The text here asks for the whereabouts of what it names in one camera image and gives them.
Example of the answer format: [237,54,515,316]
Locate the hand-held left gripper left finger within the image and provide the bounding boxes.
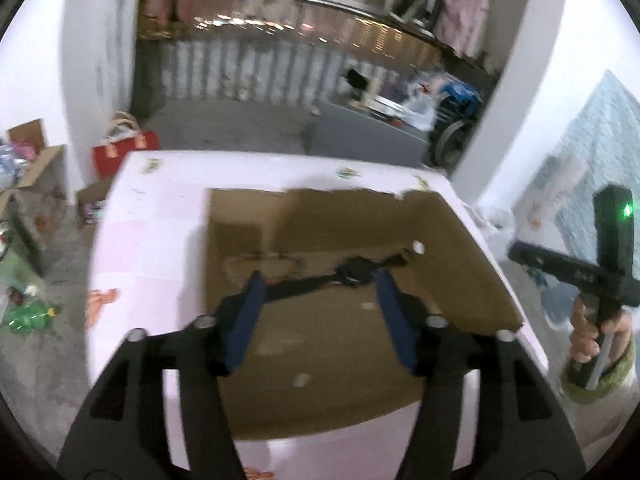
[57,270,267,480]

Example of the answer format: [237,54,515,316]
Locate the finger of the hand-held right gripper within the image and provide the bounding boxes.
[507,241,597,284]

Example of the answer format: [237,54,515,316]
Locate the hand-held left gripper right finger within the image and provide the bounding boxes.
[375,269,586,480]

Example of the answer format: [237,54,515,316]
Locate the black digital wristwatch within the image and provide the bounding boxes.
[265,252,417,297]

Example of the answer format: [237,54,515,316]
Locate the large cardboard box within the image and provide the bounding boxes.
[205,187,524,442]

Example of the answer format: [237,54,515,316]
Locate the person's right hand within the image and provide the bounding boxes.
[570,299,634,367]

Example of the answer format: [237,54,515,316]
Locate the crumpled white plastic bag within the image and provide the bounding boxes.
[479,207,517,242]

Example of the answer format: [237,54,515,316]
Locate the wheelchair with blue bag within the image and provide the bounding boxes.
[429,80,487,167]

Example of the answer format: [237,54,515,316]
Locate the grey low cabinet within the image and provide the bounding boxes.
[310,100,432,167]

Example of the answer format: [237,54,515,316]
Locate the shallow cardboard box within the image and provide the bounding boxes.
[76,180,114,229]

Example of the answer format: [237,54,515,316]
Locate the white plastic shopping bag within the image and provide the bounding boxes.
[404,85,437,132]

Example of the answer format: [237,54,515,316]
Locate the red handbag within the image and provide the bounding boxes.
[92,130,162,182]

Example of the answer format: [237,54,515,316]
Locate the green plastic bottle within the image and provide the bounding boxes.
[0,300,59,337]

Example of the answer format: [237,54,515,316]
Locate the hanging pale pink clothes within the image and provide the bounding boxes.
[435,0,492,59]

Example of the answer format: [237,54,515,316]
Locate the metal balcony railing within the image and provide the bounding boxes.
[137,0,451,107]

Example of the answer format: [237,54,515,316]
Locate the small open cardboard box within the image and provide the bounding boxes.
[0,119,69,197]

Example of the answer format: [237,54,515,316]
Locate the light blue wall cloth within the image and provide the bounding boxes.
[520,71,640,322]

